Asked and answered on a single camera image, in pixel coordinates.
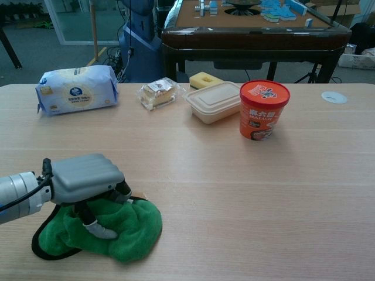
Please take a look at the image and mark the grey round table grommet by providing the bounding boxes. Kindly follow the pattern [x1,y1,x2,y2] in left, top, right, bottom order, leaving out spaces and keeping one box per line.
[321,91,348,104]

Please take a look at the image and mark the floor cable bundle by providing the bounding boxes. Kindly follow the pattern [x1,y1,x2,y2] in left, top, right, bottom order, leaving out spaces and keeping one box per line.
[102,46,127,83]

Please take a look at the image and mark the green microfibre cloth black trim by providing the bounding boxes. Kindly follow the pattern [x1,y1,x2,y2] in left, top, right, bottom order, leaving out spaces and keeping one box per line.
[31,196,163,263]

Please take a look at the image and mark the black tripod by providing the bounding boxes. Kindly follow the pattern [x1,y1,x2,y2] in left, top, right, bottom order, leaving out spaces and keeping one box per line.
[294,63,320,84]

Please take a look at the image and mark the white plastic crate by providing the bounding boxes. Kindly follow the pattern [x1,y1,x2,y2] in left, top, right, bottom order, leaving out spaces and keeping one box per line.
[337,53,375,70]

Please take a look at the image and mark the yellow sponge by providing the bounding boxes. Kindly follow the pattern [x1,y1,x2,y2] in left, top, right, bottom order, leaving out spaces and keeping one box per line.
[189,71,224,90]

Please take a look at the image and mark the orange instant noodle cup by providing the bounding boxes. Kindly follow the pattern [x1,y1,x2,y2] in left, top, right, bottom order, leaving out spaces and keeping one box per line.
[239,80,291,142]

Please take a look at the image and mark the blue white tissue pack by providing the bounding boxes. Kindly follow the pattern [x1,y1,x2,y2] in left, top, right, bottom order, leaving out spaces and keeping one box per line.
[35,64,120,117]

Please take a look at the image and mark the beige lidded food container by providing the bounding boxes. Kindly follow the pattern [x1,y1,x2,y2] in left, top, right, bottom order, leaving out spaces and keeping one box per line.
[185,81,243,125]

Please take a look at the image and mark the plastic wrapped cake slice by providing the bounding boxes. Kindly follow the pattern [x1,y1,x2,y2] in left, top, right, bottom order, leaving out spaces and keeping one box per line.
[135,77,184,112]

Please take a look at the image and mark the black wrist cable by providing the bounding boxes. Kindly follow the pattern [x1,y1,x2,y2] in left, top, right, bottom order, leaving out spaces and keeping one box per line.
[0,157,54,212]

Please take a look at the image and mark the cardboard box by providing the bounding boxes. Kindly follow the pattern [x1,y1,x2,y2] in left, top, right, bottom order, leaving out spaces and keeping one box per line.
[310,0,361,17]

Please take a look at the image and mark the wooden pole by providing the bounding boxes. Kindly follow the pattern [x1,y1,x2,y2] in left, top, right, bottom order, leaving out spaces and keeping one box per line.
[90,0,99,61]

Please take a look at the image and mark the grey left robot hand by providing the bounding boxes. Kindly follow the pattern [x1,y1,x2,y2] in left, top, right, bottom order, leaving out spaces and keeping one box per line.
[42,153,132,240]

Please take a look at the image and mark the blue machine base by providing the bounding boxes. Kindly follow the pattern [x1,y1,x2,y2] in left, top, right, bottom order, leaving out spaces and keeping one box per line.
[118,0,165,83]

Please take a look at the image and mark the black bag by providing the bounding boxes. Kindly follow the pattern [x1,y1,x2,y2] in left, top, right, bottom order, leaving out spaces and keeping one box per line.
[348,22,375,56]

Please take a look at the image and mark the dark wooden mahjong table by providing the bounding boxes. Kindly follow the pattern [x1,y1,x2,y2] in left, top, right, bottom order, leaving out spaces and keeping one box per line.
[160,0,352,84]

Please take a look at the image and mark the black table leg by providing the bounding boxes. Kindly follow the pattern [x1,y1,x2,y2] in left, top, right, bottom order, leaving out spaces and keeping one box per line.
[0,28,23,70]

